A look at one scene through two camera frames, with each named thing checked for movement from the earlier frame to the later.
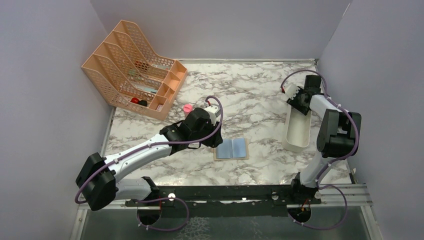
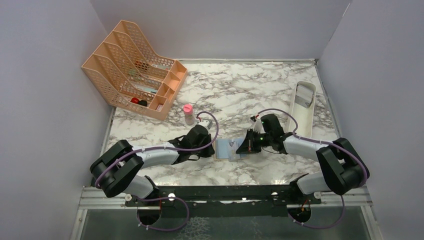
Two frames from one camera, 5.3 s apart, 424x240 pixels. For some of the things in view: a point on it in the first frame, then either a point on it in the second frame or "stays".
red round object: [134, 100] stays
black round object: [143, 102] stays
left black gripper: [215, 138] → [208, 152]
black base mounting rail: [237, 200] stays
